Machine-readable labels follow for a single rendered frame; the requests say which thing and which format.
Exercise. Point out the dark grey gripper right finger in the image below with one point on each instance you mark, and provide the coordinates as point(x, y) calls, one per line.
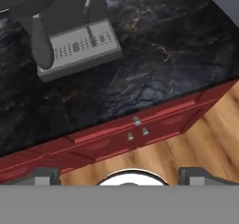
point(191, 174)

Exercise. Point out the red cabinet door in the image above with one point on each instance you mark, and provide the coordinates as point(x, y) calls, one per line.
point(169, 123)
point(102, 146)

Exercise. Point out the silver drawer knob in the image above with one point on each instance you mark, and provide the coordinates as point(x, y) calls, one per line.
point(137, 121)

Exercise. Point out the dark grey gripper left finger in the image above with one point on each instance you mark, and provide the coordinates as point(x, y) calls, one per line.
point(46, 175)

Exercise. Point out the grey coffee machine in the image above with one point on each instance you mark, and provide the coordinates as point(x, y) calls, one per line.
point(79, 45)

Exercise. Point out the red cabinet run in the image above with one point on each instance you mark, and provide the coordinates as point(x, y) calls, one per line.
point(28, 164)

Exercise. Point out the red drawer front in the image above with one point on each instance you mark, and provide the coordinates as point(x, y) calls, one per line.
point(105, 131)

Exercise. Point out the silver cabinet door knob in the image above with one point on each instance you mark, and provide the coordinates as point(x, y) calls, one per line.
point(145, 131)
point(130, 136)

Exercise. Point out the white round object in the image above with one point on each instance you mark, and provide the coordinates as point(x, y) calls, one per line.
point(132, 177)

